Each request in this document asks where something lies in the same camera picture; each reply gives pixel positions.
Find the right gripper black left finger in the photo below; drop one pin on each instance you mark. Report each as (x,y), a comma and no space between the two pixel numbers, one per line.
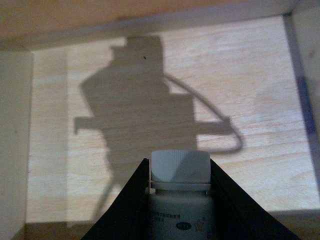
(127,217)

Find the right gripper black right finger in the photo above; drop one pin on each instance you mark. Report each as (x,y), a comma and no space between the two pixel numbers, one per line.
(237,215)

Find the white medicine bottle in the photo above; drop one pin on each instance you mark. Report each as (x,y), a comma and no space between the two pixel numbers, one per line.
(180,207)

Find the wooden drawer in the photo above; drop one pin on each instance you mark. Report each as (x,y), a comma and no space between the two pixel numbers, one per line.
(89,88)

